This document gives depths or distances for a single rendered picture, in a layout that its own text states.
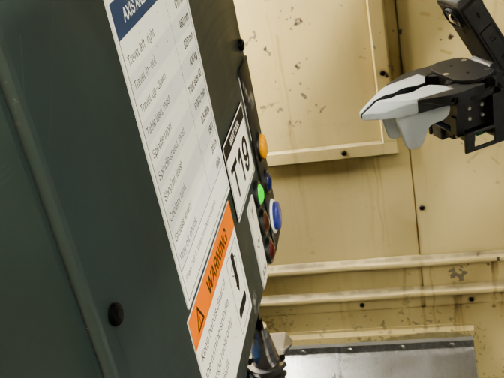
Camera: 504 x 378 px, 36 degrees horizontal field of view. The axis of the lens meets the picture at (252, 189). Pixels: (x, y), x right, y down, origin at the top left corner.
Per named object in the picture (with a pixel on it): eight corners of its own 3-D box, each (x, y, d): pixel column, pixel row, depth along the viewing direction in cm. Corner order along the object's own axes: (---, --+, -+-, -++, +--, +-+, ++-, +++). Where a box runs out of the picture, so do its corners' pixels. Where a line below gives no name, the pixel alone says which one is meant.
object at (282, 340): (293, 334, 130) (292, 330, 130) (290, 355, 126) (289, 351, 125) (253, 336, 132) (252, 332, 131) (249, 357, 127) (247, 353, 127)
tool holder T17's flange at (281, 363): (250, 361, 127) (247, 349, 126) (286, 356, 127) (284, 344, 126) (249, 387, 122) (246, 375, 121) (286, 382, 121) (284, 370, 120)
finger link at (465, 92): (427, 118, 76) (499, 93, 79) (425, 103, 76) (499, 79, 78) (401, 105, 80) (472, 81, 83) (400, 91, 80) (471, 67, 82)
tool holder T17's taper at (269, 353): (252, 352, 125) (244, 319, 122) (279, 349, 125) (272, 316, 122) (251, 370, 121) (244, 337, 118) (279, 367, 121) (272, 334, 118)
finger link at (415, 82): (366, 157, 81) (440, 131, 83) (360, 105, 78) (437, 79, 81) (352, 148, 84) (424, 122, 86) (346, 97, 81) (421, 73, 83)
